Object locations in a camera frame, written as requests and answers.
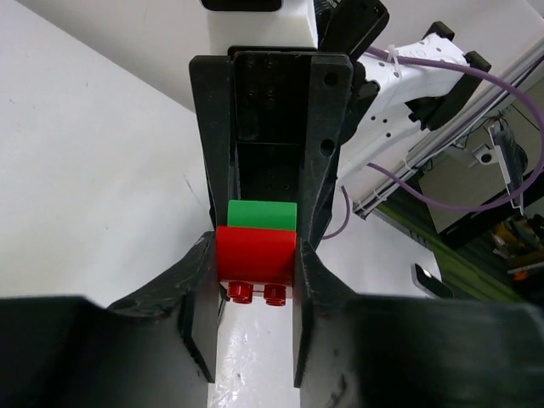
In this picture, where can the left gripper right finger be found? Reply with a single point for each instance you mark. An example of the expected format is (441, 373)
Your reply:
(355, 350)

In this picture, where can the aluminium rail frame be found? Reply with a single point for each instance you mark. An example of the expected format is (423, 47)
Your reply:
(437, 142)

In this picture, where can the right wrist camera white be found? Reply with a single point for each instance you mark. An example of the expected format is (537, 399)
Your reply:
(292, 25)

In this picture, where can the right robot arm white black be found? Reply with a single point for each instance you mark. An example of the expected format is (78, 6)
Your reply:
(388, 99)

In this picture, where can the red curved lego brick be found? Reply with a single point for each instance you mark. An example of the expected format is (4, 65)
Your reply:
(256, 262)

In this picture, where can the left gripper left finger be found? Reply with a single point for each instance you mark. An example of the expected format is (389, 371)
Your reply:
(156, 347)

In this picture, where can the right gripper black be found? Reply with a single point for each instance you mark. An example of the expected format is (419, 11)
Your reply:
(280, 110)

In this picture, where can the green curved lego brick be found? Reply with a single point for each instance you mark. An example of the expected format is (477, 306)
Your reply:
(271, 215)

